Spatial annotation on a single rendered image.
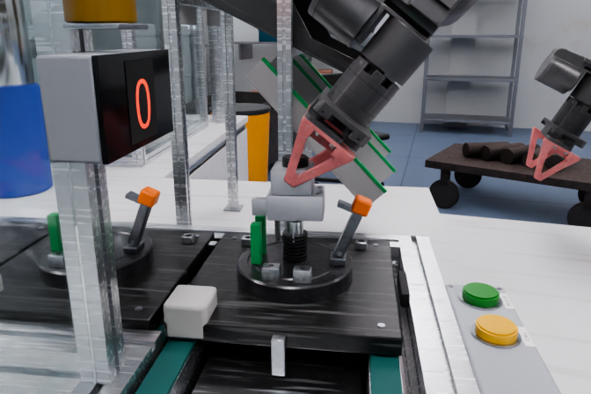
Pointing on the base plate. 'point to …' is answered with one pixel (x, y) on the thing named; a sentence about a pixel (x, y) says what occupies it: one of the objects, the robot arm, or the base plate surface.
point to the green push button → (480, 295)
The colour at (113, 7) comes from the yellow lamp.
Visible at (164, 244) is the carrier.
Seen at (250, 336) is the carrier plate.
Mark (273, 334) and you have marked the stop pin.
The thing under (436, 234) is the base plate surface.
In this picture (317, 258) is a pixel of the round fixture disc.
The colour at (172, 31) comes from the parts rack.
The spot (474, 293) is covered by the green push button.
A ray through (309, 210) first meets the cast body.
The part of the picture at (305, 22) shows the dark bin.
